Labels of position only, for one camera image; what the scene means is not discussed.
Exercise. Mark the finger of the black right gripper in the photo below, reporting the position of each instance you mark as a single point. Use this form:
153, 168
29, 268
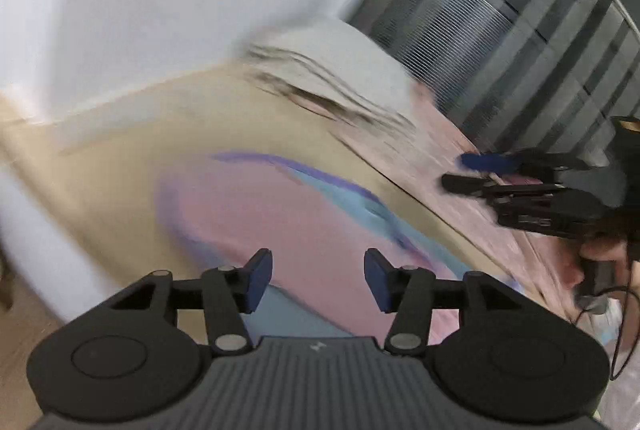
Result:
528, 162
490, 189

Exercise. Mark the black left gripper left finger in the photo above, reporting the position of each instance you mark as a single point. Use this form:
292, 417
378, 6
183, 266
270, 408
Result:
148, 345

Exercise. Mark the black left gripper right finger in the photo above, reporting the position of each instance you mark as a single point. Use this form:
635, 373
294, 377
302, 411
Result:
489, 348

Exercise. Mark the pink blue purple-trimmed garment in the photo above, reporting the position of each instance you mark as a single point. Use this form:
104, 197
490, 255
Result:
224, 208

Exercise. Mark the person's right hand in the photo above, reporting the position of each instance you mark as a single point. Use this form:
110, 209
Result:
601, 248

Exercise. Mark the pink quilted satin jacket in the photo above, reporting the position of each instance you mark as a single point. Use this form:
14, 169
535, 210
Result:
418, 151

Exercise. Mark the metal window railing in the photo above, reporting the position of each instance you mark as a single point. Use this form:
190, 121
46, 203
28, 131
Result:
515, 74

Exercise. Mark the cream knitted fringed blanket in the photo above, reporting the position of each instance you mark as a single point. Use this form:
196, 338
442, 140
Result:
328, 64

